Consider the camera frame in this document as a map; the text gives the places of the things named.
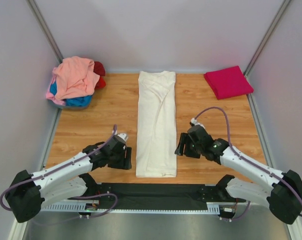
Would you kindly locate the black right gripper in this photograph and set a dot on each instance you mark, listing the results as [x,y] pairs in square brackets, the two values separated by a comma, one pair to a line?
[183,141]

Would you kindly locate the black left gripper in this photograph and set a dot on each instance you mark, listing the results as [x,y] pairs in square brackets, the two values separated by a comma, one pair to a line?
[125,163]

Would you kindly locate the white t shirt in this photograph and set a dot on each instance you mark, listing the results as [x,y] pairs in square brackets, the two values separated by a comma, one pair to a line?
[156,125]

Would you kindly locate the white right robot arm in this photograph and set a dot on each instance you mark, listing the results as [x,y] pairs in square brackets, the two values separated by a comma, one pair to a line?
[261,180]

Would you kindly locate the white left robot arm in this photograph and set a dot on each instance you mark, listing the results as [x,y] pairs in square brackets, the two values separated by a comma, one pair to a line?
[30,192]

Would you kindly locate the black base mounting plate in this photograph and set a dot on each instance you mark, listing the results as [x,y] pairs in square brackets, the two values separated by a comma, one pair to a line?
[166,196]

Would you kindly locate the blue t shirt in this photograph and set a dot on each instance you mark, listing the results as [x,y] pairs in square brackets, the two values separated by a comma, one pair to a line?
[78,102]

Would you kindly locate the folded magenta t shirt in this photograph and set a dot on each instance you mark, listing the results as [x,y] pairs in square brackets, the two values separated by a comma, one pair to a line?
[228,83]

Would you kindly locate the dark red t shirt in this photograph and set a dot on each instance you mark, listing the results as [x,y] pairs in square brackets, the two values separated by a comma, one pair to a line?
[99,70]

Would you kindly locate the peach t shirt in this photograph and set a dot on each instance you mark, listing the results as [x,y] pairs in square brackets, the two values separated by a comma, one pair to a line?
[75,78]

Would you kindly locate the pink t shirt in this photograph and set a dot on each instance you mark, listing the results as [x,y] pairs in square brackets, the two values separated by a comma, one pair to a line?
[52,91]

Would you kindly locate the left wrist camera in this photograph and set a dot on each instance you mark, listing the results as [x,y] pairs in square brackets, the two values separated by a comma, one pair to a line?
[122,137]

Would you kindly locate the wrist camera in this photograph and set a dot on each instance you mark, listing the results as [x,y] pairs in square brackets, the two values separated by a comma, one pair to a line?
[198,133]
[122,137]

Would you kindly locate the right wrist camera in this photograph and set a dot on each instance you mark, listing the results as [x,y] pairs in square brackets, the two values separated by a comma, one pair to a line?
[198,133]

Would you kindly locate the slotted white cable duct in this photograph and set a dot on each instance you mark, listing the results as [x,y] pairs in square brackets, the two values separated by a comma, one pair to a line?
[83,207]

